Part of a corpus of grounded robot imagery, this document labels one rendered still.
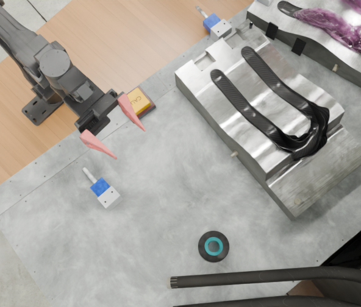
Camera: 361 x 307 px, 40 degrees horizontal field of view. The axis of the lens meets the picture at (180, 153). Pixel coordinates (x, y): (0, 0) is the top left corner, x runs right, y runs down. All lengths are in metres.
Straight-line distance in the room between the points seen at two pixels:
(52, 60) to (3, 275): 1.45
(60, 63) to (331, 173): 0.75
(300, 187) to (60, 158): 0.65
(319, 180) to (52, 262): 0.73
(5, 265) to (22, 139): 0.91
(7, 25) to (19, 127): 0.46
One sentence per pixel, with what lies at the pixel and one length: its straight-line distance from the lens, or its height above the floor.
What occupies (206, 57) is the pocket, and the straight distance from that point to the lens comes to 1.41.
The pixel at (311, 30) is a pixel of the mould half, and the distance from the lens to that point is 1.45.
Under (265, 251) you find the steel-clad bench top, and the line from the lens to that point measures 1.34.
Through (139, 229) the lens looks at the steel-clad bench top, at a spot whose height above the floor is 0.80.
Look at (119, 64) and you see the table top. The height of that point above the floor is 0.80.
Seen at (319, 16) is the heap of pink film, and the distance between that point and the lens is 1.46.
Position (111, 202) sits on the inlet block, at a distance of 1.31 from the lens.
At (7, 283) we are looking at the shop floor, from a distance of 2.27.
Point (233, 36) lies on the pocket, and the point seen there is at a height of 0.86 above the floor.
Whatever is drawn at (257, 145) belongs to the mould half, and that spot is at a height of 0.93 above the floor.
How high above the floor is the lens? 2.12
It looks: 74 degrees down
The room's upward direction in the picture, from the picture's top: 7 degrees counter-clockwise
